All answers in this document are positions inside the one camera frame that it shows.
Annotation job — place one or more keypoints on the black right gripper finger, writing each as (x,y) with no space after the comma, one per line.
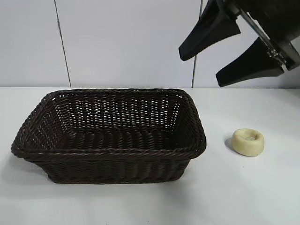
(211,35)
(250,68)

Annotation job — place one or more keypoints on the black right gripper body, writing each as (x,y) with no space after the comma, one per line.
(276,21)

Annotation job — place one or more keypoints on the pale yellow egg yolk pastry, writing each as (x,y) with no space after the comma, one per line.
(248,141)

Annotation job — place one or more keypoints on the dark brown woven basket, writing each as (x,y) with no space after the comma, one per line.
(107,152)

